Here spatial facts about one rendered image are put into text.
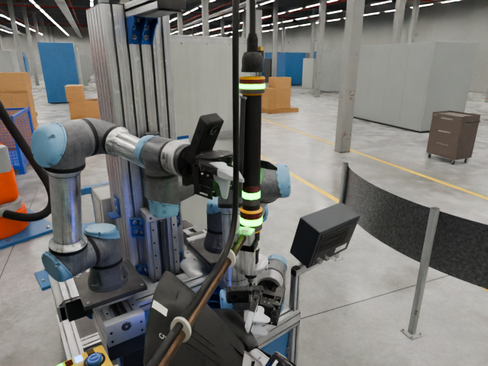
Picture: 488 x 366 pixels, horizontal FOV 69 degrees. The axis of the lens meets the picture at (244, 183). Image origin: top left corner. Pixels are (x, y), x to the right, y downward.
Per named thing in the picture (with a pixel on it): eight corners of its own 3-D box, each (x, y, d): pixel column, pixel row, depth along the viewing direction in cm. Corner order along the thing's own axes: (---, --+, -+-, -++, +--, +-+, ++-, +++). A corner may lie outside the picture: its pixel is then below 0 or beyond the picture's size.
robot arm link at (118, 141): (104, 142, 123) (217, 196, 102) (75, 148, 114) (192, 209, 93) (104, 109, 118) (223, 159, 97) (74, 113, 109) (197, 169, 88)
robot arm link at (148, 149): (160, 163, 91) (158, 131, 88) (189, 172, 84) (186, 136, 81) (133, 170, 85) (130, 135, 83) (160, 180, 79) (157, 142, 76)
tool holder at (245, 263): (261, 284, 66) (261, 237, 63) (225, 278, 68) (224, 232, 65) (271, 259, 74) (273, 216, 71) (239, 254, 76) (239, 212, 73)
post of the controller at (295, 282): (293, 311, 147) (296, 270, 140) (288, 308, 149) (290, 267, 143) (298, 308, 149) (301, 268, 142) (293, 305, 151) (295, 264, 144)
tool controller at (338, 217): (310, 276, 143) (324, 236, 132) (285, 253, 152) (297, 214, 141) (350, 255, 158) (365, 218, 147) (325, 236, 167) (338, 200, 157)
